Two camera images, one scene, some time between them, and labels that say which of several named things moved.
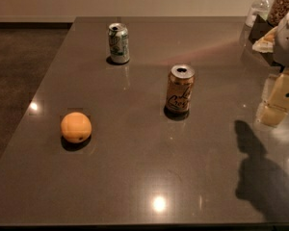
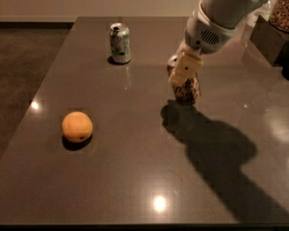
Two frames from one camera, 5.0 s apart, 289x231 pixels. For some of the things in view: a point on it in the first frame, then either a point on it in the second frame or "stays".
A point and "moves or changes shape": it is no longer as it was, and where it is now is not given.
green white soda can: [118, 35] stays
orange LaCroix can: [179, 91] moves or changes shape
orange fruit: [75, 127] stays
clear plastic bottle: [262, 5] stays
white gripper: [287, 42] -> [204, 36]
